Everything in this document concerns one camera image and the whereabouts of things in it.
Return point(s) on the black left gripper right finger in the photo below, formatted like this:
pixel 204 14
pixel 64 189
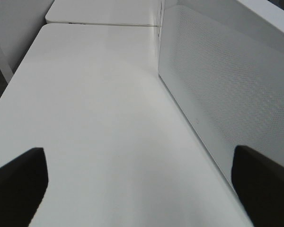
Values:
pixel 259 183

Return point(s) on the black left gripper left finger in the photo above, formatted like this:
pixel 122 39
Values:
pixel 23 183

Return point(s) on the white microwave door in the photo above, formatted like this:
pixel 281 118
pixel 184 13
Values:
pixel 223 62

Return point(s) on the white microwave oven body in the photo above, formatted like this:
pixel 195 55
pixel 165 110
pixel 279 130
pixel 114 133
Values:
pixel 160 15

